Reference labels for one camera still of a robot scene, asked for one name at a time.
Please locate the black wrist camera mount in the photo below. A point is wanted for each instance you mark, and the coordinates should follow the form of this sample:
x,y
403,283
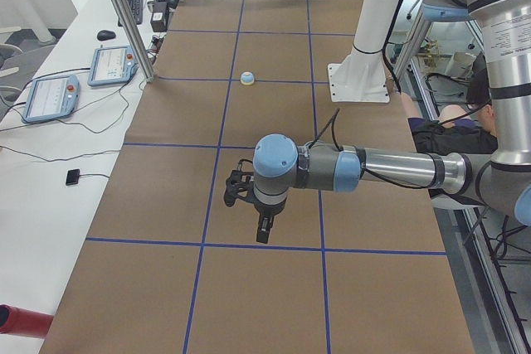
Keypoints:
x,y
239,185

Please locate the grey aluminium frame post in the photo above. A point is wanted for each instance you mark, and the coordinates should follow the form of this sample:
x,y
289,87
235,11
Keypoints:
x,y
126,18

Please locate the red cylinder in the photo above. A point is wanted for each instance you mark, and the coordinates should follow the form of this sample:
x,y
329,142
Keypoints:
x,y
24,323

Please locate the black keyboard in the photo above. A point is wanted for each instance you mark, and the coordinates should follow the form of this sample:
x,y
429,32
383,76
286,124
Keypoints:
x,y
136,7

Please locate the seated person in black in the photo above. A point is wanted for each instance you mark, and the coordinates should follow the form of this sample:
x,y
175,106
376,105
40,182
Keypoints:
x,y
455,131

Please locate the far blue teach pendant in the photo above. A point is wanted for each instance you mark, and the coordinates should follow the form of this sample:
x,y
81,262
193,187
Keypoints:
x,y
112,65

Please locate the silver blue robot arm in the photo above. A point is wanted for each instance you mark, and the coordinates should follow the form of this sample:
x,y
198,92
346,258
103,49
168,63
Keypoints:
x,y
500,181

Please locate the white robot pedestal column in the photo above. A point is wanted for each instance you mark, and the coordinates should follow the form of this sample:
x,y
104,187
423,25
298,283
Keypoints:
x,y
373,26

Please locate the blue teach pendant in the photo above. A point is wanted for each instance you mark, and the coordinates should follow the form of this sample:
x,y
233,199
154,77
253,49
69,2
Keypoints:
x,y
112,65
51,98

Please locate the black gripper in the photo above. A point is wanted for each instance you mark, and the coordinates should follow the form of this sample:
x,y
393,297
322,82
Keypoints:
x,y
268,210

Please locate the blue and cream bell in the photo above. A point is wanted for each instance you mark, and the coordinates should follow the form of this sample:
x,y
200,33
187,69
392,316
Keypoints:
x,y
247,78

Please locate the near blue teach pendant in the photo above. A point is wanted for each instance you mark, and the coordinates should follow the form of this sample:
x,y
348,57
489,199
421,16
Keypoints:
x,y
51,98

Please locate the white metal base plate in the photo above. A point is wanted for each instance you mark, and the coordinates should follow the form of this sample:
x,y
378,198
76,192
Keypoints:
x,y
357,84

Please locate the small black square device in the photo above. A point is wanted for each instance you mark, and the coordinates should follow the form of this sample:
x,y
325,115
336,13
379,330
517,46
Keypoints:
x,y
72,177

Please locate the black power adapter box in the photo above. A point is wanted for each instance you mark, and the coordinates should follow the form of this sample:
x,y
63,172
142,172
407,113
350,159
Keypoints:
x,y
159,17

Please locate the black computer mouse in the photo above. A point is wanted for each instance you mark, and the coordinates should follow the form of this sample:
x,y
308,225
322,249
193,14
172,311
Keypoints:
x,y
105,35

